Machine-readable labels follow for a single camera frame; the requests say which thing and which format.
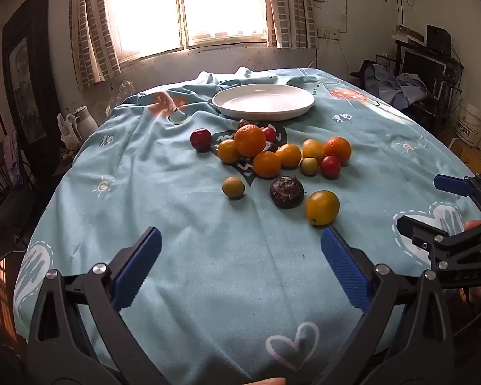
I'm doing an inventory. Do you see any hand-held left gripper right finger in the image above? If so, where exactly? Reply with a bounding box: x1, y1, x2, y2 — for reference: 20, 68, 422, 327
313, 227, 454, 385

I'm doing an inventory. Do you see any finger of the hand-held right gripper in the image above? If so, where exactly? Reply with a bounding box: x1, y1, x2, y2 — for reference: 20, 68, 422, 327
396, 214, 481, 251
433, 172, 481, 219

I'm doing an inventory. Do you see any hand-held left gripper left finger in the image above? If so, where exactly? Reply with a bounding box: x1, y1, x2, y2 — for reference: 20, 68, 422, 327
27, 227, 173, 385

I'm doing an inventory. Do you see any wrinkled dark passion fruit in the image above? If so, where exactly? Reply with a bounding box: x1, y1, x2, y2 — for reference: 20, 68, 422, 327
269, 176, 305, 209

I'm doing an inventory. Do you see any bumpy mandarin orange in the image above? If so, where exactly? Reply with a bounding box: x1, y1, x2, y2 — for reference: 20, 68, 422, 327
324, 137, 352, 165

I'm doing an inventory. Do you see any yellow-orange citrus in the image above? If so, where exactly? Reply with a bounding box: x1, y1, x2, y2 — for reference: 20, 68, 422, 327
302, 139, 325, 160

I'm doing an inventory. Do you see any medium orange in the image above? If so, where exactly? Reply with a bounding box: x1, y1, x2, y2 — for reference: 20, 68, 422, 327
253, 151, 282, 179
276, 144, 302, 168

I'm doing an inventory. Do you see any small orange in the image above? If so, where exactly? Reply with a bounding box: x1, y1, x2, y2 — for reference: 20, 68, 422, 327
217, 139, 242, 164

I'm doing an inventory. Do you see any large orange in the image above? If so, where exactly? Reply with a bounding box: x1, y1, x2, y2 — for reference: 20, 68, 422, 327
234, 124, 267, 158

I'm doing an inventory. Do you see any white oval plate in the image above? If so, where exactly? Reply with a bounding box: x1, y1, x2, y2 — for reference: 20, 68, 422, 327
212, 84, 316, 122

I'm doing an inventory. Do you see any person's right hand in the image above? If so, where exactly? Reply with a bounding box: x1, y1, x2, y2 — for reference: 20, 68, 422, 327
463, 219, 481, 304

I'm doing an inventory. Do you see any light blue printed tablecloth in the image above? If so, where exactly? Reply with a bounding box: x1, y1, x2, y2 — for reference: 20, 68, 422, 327
14, 66, 481, 385

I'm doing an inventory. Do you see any white bucket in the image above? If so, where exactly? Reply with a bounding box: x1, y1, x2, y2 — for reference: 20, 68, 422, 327
454, 102, 481, 148

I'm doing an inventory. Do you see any blue-grey clothes pile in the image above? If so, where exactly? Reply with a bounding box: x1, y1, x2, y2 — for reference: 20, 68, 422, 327
364, 63, 430, 110

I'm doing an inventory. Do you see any black monitor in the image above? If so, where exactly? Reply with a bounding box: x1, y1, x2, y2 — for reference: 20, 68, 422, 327
401, 46, 446, 98

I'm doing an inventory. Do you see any large dark red plum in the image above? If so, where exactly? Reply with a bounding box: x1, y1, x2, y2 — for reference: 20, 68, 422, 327
190, 128, 213, 152

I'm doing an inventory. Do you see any black speaker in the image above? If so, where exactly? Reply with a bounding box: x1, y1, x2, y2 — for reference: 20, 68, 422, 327
426, 24, 453, 55

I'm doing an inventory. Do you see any white jug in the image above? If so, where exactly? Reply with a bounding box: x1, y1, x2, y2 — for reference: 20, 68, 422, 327
72, 106, 99, 143

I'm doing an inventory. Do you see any white plastic bag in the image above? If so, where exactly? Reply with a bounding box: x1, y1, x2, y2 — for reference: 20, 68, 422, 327
57, 113, 81, 150

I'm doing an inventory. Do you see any clear plastic wrap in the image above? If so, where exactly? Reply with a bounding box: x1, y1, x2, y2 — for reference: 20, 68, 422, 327
105, 80, 138, 115

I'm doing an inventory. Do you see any dark framed picture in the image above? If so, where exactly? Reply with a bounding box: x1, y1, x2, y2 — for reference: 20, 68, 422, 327
2, 0, 62, 167

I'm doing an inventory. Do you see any checked beige curtain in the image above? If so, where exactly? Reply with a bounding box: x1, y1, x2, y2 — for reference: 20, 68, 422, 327
69, 0, 123, 90
262, 0, 318, 50

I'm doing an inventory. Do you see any bright window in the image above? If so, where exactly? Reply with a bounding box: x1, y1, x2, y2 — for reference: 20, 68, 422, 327
107, 0, 270, 63

